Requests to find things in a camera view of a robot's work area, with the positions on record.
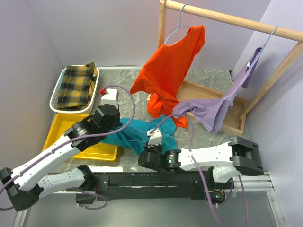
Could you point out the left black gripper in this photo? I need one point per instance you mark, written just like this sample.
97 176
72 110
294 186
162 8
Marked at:
117 122

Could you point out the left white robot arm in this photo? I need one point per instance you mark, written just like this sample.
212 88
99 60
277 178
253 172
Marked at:
28 183

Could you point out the blue wire hanger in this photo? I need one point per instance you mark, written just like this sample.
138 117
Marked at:
134 133

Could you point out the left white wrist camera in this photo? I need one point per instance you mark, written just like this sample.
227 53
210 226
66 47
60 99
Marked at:
109 96

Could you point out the blue hanger with orange shirt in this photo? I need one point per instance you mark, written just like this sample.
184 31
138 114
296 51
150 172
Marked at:
179 26

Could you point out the blue hanger with lilac shirt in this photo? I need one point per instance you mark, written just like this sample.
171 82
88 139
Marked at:
262 47

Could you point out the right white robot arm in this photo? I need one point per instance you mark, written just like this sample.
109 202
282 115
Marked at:
236 157

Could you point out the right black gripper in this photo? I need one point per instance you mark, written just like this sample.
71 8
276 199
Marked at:
149 148

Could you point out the yellow plastic tray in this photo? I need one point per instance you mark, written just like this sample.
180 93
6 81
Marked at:
62 122

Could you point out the lilac t shirt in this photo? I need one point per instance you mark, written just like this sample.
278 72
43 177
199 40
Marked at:
211 112

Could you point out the white plastic basket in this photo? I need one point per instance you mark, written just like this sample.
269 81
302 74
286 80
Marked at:
54 97

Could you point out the yellow plaid cloth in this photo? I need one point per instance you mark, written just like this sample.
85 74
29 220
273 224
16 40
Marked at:
77 86

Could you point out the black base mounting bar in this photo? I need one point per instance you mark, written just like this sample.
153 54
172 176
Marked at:
147 185

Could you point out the orange t shirt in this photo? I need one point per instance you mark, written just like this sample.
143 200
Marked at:
164 72

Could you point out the wooden clothes rack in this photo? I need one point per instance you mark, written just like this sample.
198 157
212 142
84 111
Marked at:
234 121

